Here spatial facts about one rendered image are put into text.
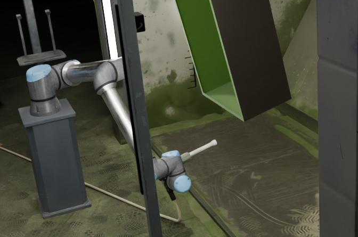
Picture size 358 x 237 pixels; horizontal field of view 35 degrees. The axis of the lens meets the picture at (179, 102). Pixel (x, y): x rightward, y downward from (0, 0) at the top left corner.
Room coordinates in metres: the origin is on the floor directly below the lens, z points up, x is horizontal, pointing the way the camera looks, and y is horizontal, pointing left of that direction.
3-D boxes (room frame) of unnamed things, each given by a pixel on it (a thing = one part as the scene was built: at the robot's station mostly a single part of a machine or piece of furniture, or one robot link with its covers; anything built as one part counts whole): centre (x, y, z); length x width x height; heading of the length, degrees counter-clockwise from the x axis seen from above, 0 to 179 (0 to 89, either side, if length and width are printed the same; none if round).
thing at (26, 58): (4.01, 0.95, 0.95); 0.26 x 0.15 x 0.32; 109
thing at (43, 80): (3.30, 0.80, 0.83); 0.17 x 0.15 x 0.18; 130
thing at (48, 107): (3.30, 0.81, 0.69); 0.19 x 0.19 x 0.10
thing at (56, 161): (3.30, 0.81, 0.32); 0.31 x 0.31 x 0.64; 19
